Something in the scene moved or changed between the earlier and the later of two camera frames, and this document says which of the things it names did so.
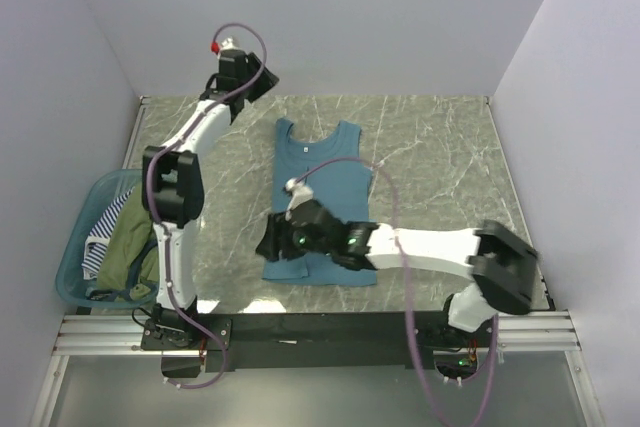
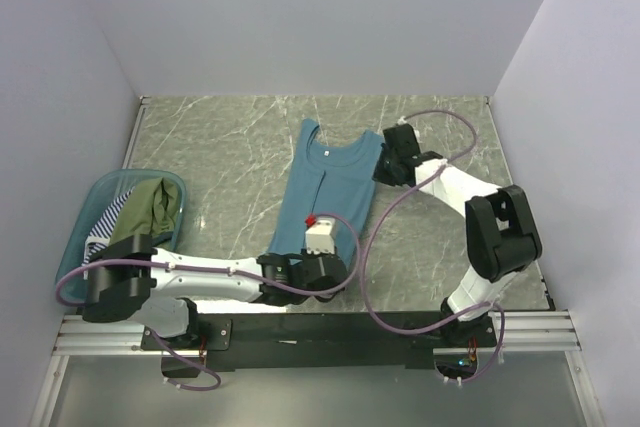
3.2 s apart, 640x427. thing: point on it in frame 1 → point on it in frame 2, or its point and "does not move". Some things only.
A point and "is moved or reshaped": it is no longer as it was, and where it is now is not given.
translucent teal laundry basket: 70,282 does not move
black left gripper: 267,81 → 307,257
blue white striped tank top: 98,238 does not move
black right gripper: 272,243 → 379,174
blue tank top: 335,171 is moved or reshaped
